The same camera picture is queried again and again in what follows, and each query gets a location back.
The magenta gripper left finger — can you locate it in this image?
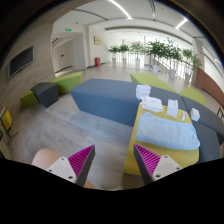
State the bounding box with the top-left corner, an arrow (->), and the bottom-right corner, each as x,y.
47,145 -> 95,187

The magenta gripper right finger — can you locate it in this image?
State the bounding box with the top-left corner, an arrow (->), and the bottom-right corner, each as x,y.
134,144 -> 182,185

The light blue towel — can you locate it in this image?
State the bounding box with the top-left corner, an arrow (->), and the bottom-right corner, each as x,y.
135,112 -> 200,150

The yellow table cover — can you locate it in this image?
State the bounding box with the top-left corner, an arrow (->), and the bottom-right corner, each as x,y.
123,105 -> 199,175

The small white bottle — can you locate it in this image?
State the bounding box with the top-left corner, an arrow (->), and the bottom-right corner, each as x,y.
181,112 -> 186,121

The large blue bench sofa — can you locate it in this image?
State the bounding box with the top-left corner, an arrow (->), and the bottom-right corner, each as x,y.
70,78 -> 224,163

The stack of white towels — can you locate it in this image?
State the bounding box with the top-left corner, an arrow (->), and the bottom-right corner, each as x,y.
136,85 -> 151,99

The dark grey ottoman block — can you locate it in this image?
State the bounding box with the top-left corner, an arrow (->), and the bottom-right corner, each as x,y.
31,82 -> 58,108

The yellow sign stand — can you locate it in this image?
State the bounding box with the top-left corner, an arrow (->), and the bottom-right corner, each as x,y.
0,108 -> 13,140

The green bench seat left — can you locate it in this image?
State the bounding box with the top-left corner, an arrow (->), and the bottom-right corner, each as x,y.
20,71 -> 82,107

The green bench seat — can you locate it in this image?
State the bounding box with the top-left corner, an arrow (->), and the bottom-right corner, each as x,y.
20,71 -> 82,107
130,72 -> 205,105

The green bench seat right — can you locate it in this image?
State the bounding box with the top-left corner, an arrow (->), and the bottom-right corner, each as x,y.
130,72 -> 205,105

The red fire extinguisher box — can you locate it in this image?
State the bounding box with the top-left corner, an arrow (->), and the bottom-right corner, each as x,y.
95,57 -> 101,66

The potted green plant far right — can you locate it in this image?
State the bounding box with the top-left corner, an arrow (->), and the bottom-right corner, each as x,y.
182,49 -> 201,84

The potted green plant large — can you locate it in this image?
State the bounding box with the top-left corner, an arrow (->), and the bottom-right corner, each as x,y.
145,40 -> 182,78

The potted green plant left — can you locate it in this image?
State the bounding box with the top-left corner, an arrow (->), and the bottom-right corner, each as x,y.
108,45 -> 119,64

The wall mounted black screen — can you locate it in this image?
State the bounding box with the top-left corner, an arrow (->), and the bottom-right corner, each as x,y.
7,46 -> 34,79

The framed wall picture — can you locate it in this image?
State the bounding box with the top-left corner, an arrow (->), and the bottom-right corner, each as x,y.
94,36 -> 102,46

